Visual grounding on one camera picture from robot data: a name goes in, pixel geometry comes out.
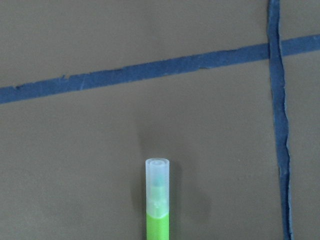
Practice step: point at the green highlighter pen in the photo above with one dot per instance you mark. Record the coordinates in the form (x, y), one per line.
(157, 193)

